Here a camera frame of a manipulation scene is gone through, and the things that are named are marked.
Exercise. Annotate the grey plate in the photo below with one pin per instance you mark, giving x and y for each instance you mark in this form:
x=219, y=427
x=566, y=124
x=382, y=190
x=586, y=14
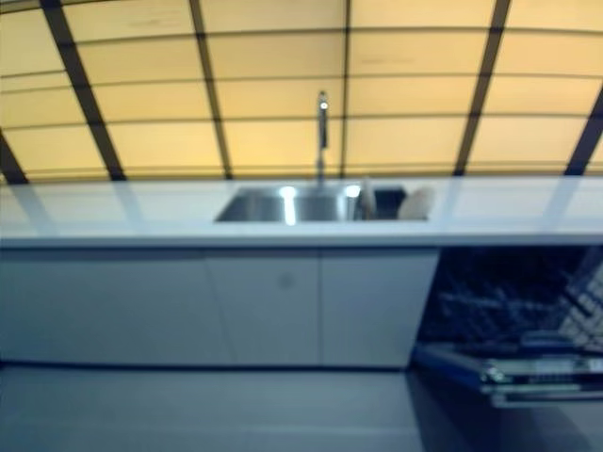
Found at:
x=367, y=197

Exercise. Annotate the chrome kitchen faucet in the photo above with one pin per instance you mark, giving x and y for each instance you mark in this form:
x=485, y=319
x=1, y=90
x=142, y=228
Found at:
x=322, y=136

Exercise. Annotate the white cabinet door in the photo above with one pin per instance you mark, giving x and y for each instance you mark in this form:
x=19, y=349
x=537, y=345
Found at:
x=103, y=306
x=372, y=306
x=271, y=311

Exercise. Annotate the stainless steel sink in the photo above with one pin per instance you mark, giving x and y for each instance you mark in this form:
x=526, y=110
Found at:
x=292, y=203

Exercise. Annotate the white kitchen countertop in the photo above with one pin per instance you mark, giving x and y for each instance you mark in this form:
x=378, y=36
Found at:
x=118, y=212

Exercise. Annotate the dishwasher rack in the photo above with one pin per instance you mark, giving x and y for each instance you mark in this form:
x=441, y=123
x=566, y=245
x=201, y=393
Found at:
x=513, y=301

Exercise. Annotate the open dishwasher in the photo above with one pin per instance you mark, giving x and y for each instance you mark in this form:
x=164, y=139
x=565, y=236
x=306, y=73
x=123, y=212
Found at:
x=511, y=320

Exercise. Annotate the dishwasher door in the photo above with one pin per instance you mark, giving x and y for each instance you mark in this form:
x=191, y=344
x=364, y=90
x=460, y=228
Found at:
x=518, y=374

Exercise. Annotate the black dish rack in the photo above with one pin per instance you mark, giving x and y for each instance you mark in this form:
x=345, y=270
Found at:
x=389, y=202

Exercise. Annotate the shoji screen window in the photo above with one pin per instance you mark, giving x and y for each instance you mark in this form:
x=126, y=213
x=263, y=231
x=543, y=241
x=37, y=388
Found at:
x=301, y=85

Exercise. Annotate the beige plate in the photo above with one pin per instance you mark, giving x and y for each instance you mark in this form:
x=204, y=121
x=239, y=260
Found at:
x=416, y=203

